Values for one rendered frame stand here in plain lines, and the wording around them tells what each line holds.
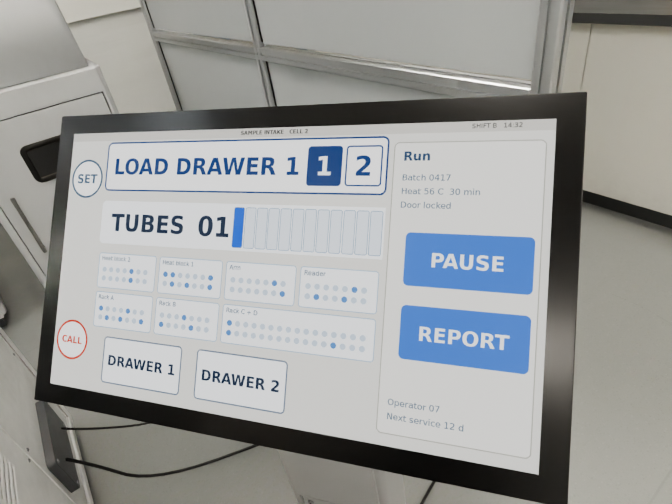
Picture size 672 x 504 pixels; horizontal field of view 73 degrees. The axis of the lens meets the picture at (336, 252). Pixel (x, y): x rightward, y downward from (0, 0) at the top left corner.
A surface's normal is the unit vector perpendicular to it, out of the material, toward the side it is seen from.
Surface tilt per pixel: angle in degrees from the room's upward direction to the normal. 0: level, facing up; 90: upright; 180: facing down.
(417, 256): 50
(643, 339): 0
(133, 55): 90
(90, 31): 90
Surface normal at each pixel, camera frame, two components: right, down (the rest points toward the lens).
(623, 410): -0.14, -0.80
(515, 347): -0.30, -0.07
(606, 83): -0.77, 0.46
